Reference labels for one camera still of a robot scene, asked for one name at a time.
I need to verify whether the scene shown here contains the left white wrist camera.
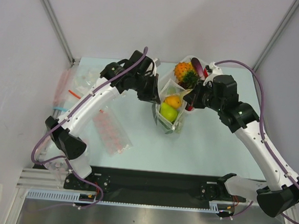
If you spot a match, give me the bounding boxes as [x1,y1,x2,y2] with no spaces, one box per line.
[152,58,161,77]

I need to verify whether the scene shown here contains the left aluminium frame post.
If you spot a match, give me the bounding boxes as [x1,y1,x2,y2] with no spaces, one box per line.
[40,0,75,66]

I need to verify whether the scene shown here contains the yellow toy lemon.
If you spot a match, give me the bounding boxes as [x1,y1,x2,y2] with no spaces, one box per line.
[164,95,182,109]

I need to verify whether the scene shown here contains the green toy apple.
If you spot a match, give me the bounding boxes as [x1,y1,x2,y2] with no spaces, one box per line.
[160,102,178,122]

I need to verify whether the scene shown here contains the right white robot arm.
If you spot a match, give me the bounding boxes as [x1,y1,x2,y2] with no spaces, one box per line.
[183,75,299,217]

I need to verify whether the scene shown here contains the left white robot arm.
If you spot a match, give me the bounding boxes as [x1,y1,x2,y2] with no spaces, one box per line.
[45,51,160,190]

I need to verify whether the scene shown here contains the red toy apple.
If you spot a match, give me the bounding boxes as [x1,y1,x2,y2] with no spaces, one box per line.
[204,65,209,78]

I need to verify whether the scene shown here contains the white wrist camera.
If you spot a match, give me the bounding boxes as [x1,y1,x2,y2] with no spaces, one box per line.
[152,58,161,77]
[204,62,223,84]

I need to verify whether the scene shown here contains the clear bag pink dots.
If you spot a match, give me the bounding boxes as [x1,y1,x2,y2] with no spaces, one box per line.
[44,160,68,182]

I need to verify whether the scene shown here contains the clear white-dotted zip bag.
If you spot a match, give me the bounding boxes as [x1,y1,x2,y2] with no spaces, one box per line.
[152,79,186,135]

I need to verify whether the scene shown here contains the white perforated plastic basket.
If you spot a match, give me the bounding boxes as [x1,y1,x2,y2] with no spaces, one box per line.
[160,56,208,97]

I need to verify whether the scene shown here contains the orange toy pineapple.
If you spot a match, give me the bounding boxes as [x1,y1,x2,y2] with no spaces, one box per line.
[174,62,200,87]

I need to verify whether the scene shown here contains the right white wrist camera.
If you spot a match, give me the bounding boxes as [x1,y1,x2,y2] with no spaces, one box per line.
[204,62,223,84]

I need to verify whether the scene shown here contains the dark green toy cucumber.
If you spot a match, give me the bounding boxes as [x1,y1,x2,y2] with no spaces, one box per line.
[158,121,183,135]

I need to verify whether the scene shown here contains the aluminium frame post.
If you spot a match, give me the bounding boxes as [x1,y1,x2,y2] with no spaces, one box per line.
[252,0,299,72]
[40,0,75,66]

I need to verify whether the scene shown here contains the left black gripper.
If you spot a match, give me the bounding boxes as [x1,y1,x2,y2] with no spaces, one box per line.
[131,72,162,105]

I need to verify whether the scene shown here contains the white slotted cable duct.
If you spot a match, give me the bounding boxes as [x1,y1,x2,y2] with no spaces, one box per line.
[26,189,233,214]

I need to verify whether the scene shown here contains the clear bag red dots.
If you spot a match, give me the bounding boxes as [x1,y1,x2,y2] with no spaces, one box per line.
[93,108,132,155]

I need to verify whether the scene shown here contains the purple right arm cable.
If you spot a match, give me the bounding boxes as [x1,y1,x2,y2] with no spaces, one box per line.
[203,58,299,224]

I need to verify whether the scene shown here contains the right aluminium frame post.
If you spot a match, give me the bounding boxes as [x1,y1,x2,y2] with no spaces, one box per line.
[252,0,299,72]

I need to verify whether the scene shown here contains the purple toy eggplant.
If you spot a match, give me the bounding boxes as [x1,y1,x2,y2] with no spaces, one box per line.
[190,57,205,80]

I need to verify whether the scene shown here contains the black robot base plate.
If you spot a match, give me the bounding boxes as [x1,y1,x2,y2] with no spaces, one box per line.
[63,166,246,209]

